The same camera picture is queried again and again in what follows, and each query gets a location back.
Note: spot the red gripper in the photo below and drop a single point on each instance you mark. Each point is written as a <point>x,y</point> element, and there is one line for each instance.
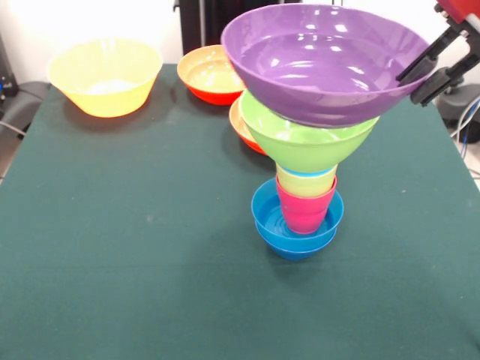
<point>463,11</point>

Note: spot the purple bowl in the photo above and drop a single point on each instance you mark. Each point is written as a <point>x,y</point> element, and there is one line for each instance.
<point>322,75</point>

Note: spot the light green bowl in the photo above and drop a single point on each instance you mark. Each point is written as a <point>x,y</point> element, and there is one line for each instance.
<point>300,146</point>

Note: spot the light blue cup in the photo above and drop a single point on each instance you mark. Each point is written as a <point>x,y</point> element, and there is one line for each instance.
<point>307,174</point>

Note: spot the yellow-green cup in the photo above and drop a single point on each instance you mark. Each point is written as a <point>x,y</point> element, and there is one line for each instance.
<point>305,185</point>

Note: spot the red cup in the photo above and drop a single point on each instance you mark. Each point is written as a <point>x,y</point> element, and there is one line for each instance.
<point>305,213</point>

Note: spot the orange bowl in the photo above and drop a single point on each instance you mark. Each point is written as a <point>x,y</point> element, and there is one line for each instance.
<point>206,78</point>
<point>242,127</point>

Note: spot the dark blue bowl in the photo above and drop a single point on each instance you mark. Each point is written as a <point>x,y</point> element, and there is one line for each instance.
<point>296,251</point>

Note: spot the light blue bowl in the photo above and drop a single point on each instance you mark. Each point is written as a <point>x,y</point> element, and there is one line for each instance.
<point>262,221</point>

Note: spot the black rounded base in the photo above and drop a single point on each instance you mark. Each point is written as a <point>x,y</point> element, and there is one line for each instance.
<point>463,107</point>

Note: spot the dark green tablecloth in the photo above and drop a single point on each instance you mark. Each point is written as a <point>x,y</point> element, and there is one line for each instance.
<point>240,300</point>

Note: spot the large yellow bowl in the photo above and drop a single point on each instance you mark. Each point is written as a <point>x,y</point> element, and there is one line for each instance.
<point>105,97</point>

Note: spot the black chair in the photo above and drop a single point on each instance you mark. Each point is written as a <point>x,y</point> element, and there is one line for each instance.
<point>22,101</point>

